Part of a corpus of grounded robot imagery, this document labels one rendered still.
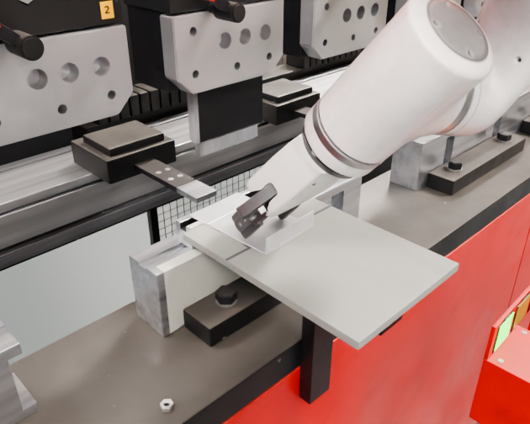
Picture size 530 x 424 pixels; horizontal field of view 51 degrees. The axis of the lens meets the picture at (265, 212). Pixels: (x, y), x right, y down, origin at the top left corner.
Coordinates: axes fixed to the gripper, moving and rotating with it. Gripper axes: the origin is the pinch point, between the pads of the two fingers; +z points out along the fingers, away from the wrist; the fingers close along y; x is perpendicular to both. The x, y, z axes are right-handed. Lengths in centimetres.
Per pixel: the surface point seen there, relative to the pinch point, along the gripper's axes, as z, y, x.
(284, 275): -3.4, 5.2, 7.8
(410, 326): 17.6, -26.6, 24.9
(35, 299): 170, -18, -42
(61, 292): 168, -27, -39
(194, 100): -4.8, 3.6, -14.0
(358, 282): -7.5, 0.7, 12.6
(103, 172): 19.7, 5.3, -19.6
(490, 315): 31, -62, 37
